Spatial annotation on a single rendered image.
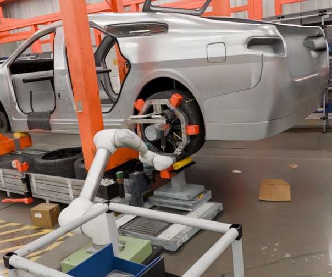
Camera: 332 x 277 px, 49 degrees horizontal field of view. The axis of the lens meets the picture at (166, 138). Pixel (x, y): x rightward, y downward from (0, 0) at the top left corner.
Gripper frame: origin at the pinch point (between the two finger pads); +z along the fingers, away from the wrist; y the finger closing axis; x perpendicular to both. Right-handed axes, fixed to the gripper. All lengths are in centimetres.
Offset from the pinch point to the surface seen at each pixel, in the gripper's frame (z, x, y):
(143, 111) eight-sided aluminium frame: -5, 54, 0
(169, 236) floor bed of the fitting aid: -47, -45, -34
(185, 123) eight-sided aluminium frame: -3.5, 15.2, 23.5
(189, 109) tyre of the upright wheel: 4.3, 22.1, 31.6
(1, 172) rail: -39, 149, -188
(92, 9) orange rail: 520, 604, -256
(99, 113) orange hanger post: -34, 75, -16
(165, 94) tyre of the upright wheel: 4, 49, 25
